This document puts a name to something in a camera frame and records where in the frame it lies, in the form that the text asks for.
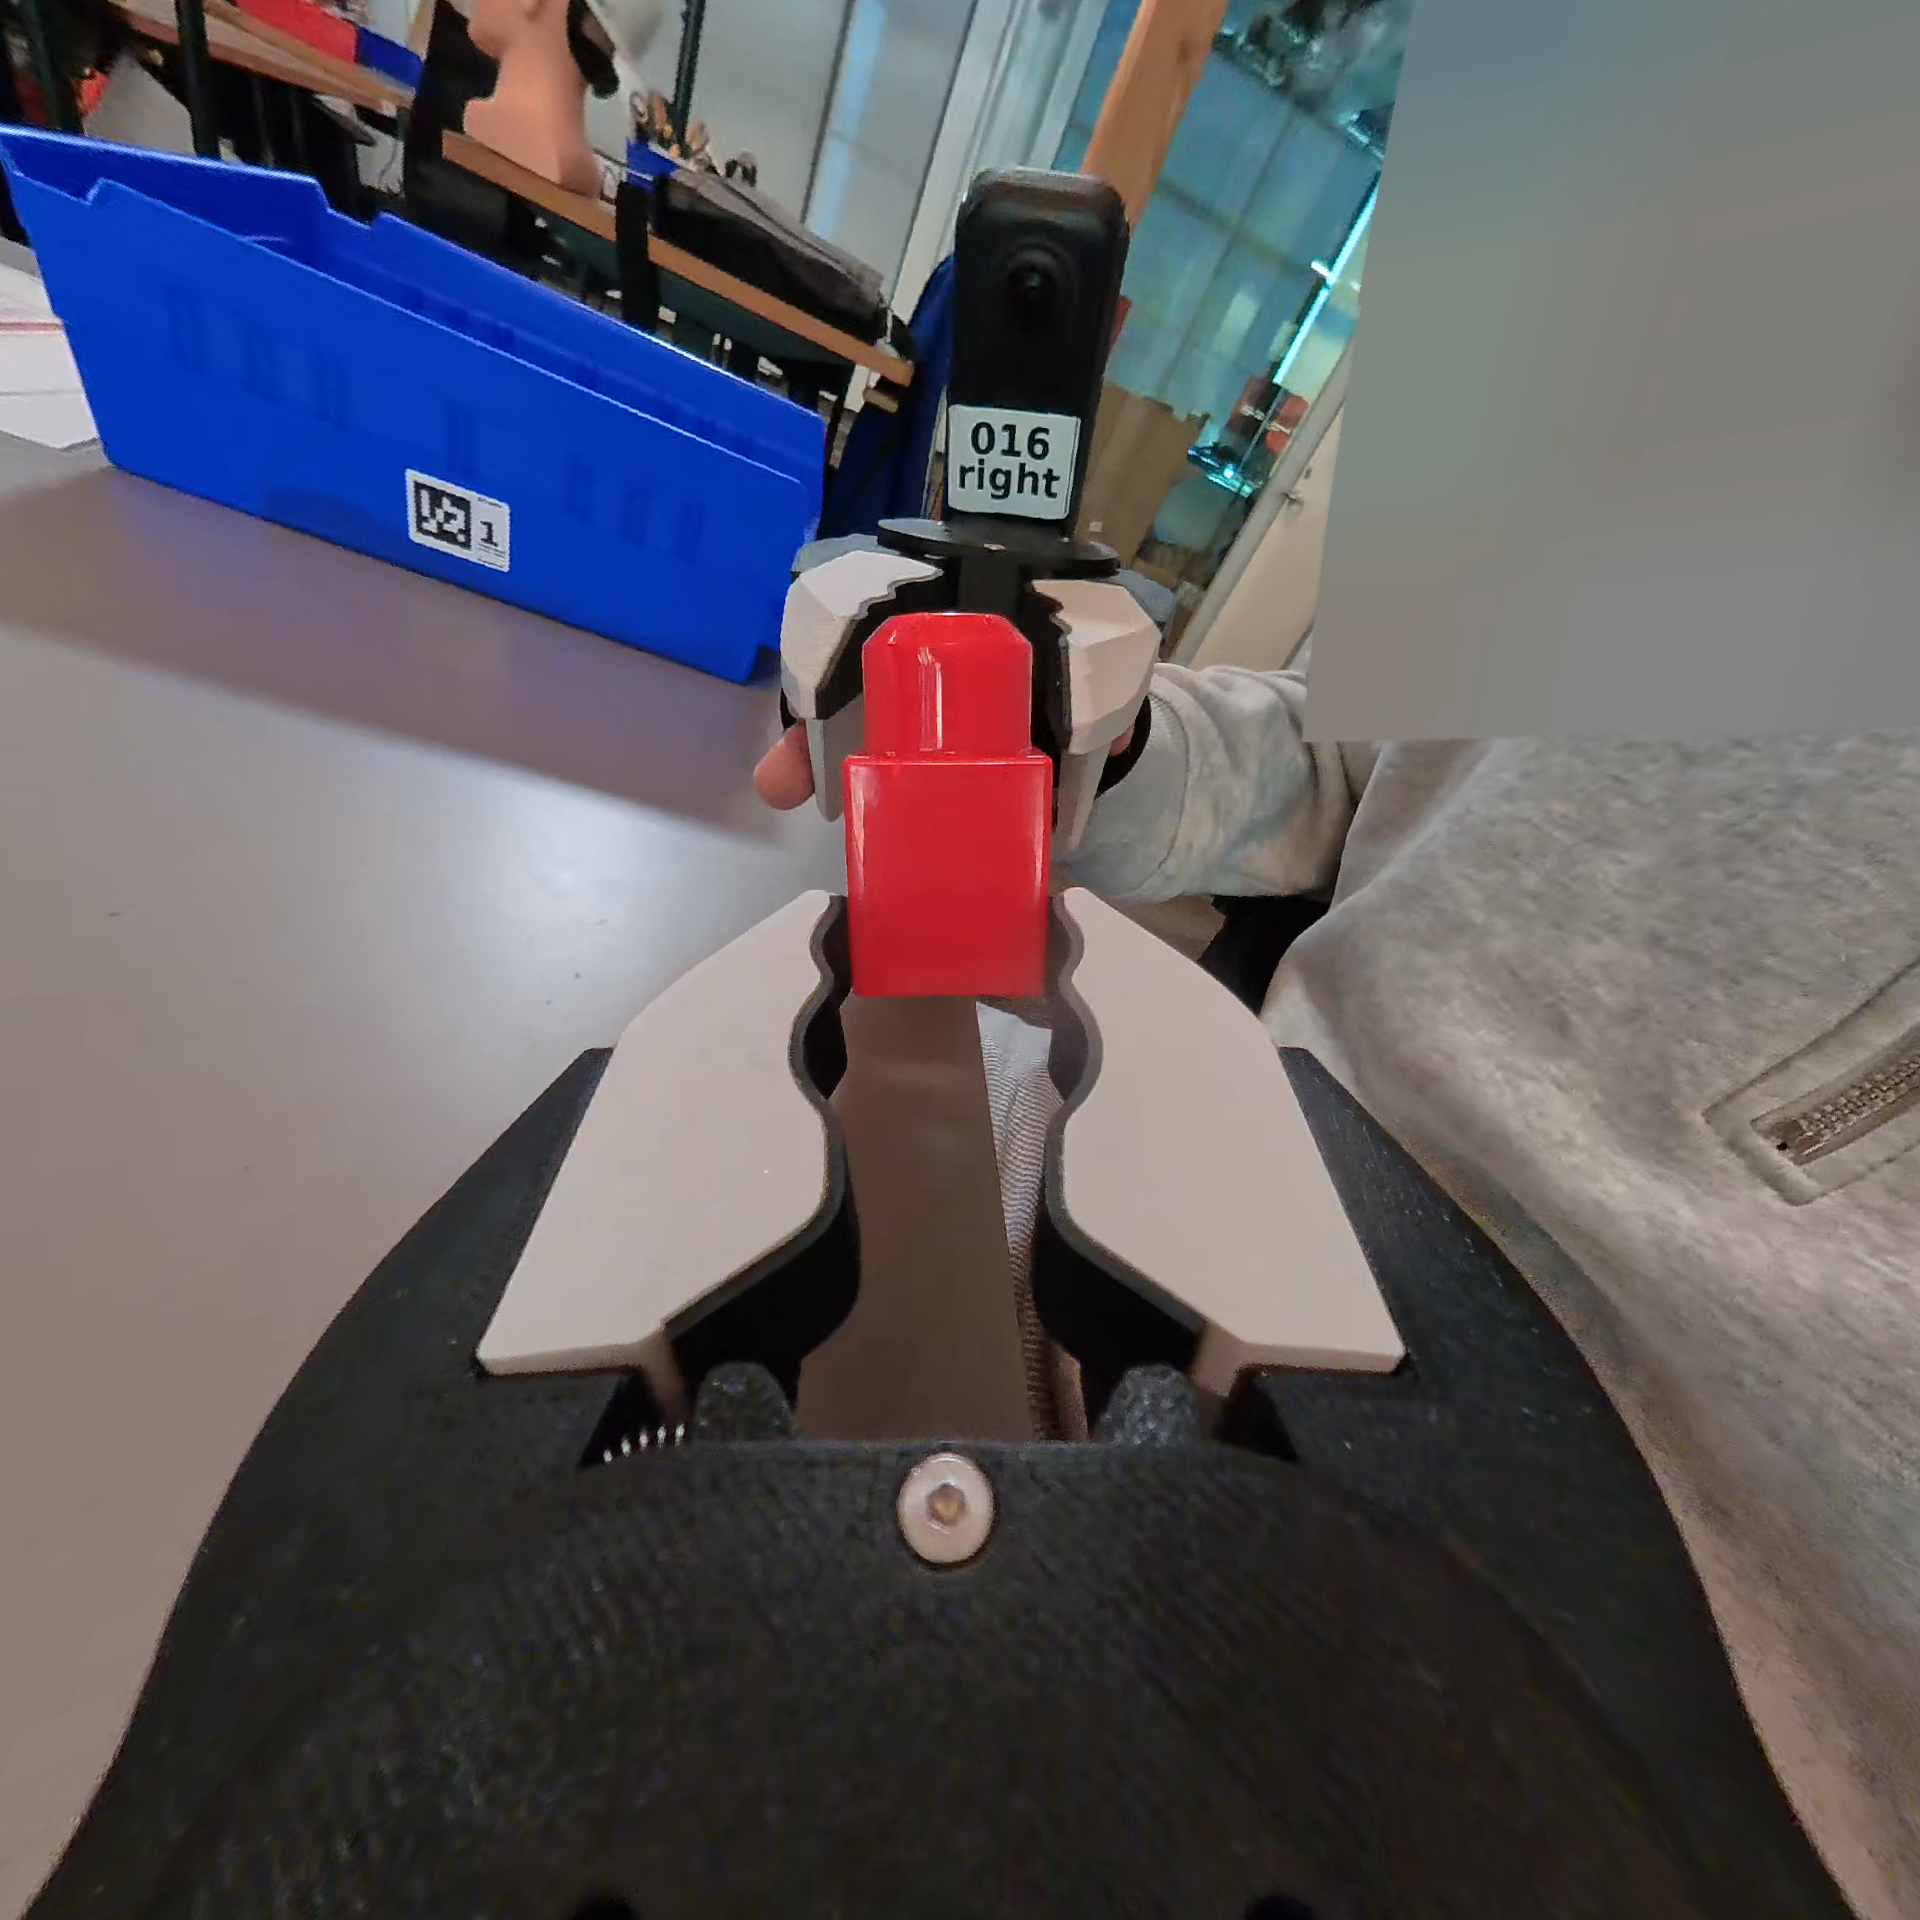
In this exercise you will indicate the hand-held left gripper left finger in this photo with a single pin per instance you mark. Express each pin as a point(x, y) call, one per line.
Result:
point(678, 1171)

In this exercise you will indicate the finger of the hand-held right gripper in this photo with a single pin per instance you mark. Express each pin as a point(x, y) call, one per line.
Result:
point(1102, 659)
point(823, 645)

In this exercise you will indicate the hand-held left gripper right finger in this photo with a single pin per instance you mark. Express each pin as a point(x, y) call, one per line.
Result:
point(1217, 1186)

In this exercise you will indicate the red toy block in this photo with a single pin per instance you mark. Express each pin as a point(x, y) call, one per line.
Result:
point(943, 858)

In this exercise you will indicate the blue plastic bin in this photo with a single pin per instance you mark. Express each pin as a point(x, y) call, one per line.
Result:
point(299, 375)

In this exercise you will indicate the person's right forearm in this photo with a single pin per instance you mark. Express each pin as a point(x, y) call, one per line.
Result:
point(1198, 784)

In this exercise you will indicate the person's right hand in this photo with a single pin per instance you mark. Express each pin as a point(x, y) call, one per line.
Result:
point(781, 773)

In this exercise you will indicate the blue cloth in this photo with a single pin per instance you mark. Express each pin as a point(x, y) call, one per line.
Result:
point(901, 435)

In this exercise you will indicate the cardboard box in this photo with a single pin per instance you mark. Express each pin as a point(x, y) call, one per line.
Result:
point(1140, 467)

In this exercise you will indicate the wooden table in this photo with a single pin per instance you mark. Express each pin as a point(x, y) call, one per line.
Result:
point(781, 307)
point(269, 54)

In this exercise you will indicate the black bag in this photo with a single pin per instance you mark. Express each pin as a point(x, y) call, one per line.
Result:
point(781, 248)

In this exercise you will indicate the pink mannequin bust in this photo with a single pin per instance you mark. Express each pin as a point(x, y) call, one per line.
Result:
point(543, 109)

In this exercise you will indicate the small blue bin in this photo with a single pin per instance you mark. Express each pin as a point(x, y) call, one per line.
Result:
point(393, 59)

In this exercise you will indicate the paper sheets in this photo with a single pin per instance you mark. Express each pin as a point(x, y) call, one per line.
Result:
point(38, 375)

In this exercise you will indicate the wooden post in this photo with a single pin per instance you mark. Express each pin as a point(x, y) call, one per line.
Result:
point(1156, 109)

